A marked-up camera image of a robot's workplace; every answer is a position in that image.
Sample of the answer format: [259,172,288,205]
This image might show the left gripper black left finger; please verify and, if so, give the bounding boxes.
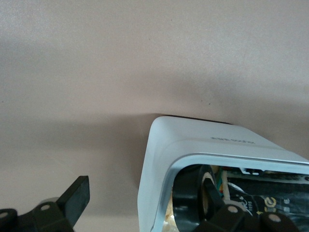
[0,175,90,232]

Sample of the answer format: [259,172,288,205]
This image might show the black tape roll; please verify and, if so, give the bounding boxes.
[171,164,219,232]

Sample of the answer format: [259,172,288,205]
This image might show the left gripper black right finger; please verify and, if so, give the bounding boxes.
[193,180,300,232]

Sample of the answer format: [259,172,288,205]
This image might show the teal snack packet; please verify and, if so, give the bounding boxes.
[215,166,229,201]

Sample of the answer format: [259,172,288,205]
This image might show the small white lidded bin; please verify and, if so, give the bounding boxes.
[138,116,309,232]

